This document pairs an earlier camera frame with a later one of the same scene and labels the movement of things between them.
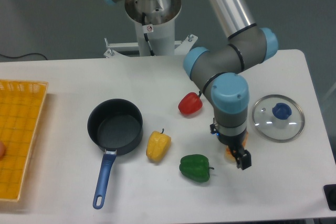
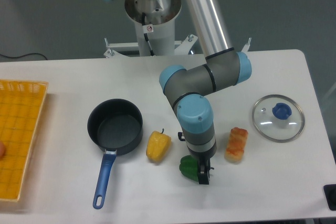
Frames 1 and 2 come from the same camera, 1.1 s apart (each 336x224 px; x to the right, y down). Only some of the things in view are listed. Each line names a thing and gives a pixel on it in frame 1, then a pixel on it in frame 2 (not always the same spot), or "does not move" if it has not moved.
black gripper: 235,144 -> 203,161
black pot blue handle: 116,126 does not move
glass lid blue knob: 278,118 does not move
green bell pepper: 196,167 does not move
